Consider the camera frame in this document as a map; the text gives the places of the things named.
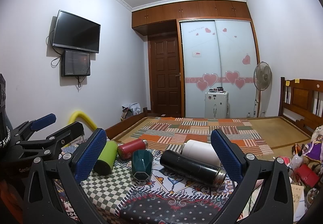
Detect beige printed book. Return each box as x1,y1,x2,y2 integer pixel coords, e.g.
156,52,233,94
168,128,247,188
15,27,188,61
291,184,305,223

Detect yellow foam tube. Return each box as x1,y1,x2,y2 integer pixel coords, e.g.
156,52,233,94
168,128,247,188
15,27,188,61
67,110,98,132

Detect red box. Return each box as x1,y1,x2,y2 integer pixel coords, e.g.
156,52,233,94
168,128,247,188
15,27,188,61
296,164,319,188

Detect green cylindrical bottle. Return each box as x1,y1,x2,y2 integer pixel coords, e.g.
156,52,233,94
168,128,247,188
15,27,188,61
93,140,118,176

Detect wooden bed footboard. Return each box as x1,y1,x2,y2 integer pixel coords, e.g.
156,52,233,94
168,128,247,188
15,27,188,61
105,107,148,140

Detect purple dressed doll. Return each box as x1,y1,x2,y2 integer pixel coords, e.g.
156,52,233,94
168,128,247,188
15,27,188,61
303,126,322,168

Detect striped patchwork bed mat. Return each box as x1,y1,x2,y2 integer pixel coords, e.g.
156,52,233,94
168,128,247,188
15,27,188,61
112,117,310,158

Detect red thermos bottle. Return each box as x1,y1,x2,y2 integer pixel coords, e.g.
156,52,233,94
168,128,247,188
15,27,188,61
117,139,148,160

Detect black thermos bottle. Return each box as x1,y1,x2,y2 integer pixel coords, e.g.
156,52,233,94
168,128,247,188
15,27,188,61
160,150,227,188

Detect clutter pile by door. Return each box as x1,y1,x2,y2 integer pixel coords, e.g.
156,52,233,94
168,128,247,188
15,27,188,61
121,102,142,121

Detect white cylindrical bottle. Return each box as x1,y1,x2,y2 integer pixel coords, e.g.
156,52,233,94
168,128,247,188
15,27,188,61
181,139,221,167

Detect colourful patchwork cloth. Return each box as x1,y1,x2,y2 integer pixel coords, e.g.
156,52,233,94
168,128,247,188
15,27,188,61
53,141,258,224

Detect wooden bed headboard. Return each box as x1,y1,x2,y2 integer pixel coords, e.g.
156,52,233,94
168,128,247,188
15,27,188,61
278,77,322,135

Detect white suitcase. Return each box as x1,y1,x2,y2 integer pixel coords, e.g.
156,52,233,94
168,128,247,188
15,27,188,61
204,91,229,119

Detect standing electric fan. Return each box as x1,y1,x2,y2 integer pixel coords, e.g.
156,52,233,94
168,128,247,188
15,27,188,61
253,61,272,117

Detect brown wooden door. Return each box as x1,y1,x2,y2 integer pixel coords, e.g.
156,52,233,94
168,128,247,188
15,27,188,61
148,34,182,117

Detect frosted sliding wardrobe doors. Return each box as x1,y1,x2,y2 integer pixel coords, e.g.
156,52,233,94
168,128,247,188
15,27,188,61
180,19,258,118

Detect brown overhead wooden cabinet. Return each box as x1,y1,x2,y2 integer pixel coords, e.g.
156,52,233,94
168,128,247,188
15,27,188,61
132,0,251,36

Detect small black wall monitor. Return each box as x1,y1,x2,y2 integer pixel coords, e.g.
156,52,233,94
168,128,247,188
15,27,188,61
61,50,90,77

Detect black wall television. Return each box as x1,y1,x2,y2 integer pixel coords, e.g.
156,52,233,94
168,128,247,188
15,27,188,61
51,10,101,53

